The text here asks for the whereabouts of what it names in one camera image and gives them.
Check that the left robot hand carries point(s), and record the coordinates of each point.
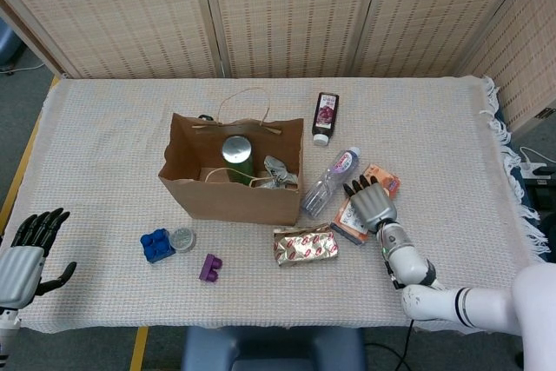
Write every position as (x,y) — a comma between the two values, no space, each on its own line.
(19,273)

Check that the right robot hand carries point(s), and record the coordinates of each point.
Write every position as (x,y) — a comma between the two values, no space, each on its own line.
(373,206)

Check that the orange biscuit box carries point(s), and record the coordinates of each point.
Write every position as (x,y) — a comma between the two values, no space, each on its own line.
(347,223)

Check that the clear plastic water bottle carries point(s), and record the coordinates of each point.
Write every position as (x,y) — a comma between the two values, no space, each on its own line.
(330,182)

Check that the gold foil snack packet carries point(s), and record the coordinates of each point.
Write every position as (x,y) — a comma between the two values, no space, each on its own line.
(304,247)

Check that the light blue snack pouch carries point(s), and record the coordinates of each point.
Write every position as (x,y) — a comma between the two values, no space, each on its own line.
(273,169)

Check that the green Pringles can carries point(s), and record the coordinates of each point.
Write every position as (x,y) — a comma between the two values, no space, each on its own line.
(236,149)

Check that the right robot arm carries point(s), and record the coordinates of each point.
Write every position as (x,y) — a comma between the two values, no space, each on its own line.
(412,266)

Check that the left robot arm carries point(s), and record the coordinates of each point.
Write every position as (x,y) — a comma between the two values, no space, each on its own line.
(6,329)

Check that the brown paper shopping bag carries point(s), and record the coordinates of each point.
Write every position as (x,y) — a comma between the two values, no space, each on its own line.
(243,208)

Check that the dark juice bottle white cap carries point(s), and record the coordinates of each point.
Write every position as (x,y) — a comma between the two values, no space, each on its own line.
(326,114)

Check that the blue toy building brick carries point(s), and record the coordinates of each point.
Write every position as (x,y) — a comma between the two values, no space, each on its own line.
(156,247)

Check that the white woven tablecloth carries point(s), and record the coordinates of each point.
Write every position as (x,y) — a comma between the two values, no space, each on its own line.
(108,149)

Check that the white power strip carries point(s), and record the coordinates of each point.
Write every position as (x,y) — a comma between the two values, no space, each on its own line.
(534,170)

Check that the black equipment box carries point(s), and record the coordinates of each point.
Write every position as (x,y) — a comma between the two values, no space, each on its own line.
(543,197)

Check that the purple toy building brick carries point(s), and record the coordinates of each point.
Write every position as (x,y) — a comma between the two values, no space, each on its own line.
(210,269)

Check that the blue padded seat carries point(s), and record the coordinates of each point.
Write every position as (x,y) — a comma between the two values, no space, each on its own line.
(269,349)

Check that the bamboo folding screen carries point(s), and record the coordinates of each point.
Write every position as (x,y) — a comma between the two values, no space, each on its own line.
(282,10)

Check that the blue chair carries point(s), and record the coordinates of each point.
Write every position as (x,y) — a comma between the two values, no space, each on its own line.
(6,43)

